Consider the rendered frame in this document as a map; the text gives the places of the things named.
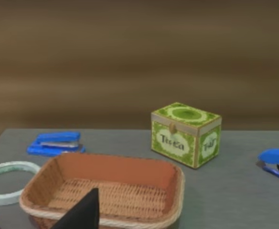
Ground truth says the woven wicker basket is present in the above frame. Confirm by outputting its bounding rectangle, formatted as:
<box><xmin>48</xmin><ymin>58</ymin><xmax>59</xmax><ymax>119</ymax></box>
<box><xmin>19</xmin><ymin>152</ymin><xmax>185</xmax><ymax>229</ymax></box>

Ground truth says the white tape ring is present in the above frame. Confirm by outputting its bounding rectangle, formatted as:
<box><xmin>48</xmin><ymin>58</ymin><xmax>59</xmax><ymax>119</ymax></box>
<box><xmin>0</xmin><ymin>161</ymin><xmax>41</xmax><ymax>206</ymax></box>

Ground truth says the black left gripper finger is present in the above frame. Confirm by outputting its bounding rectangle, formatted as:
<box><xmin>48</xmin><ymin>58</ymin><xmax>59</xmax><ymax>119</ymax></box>
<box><xmin>50</xmin><ymin>187</ymin><xmax>100</xmax><ymax>229</ymax></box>

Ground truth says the green tea box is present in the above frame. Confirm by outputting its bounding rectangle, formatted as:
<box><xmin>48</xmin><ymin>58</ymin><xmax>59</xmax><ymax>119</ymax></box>
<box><xmin>150</xmin><ymin>102</ymin><xmax>222</xmax><ymax>169</ymax></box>

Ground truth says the blue stapler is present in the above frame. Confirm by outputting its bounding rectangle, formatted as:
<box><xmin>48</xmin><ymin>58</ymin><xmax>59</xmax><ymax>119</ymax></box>
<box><xmin>26</xmin><ymin>132</ymin><xmax>86</xmax><ymax>157</ymax></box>
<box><xmin>256</xmin><ymin>148</ymin><xmax>279</xmax><ymax>184</ymax></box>

